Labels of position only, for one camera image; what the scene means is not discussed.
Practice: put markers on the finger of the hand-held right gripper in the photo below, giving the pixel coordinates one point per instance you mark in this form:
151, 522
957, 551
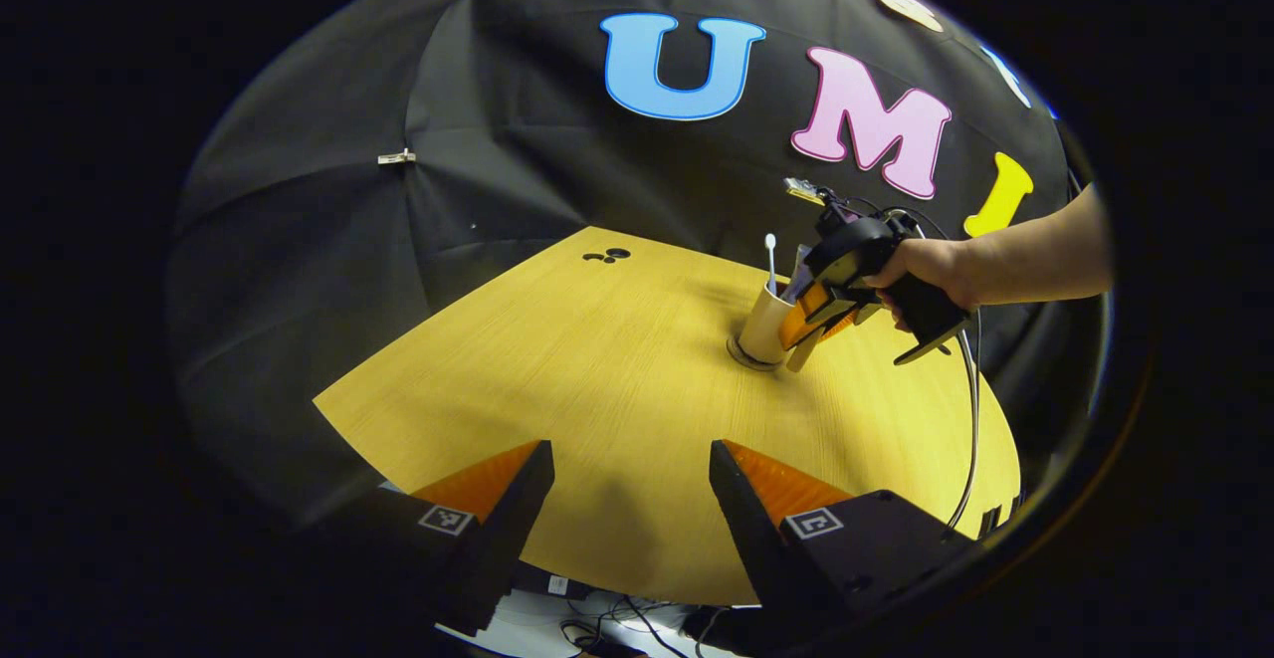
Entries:
851, 322
804, 318

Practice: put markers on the white toothbrush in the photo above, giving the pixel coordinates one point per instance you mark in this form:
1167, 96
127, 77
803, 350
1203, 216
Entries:
770, 260

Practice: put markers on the white cloth clip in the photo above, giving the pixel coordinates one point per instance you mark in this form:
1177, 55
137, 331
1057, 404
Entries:
396, 156

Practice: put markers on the wooden desktop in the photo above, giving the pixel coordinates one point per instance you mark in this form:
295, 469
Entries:
597, 369

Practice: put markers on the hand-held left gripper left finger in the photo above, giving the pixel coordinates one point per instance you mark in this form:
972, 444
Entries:
498, 548

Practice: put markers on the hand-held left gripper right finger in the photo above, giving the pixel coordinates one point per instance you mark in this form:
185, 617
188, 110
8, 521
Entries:
756, 558

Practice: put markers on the black backdrop cloth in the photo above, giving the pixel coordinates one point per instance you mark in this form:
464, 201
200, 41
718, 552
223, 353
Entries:
299, 290

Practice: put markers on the round brown coaster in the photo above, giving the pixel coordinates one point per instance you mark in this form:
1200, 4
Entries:
742, 357

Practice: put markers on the beige cup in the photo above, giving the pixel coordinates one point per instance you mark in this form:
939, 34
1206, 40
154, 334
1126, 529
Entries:
761, 329

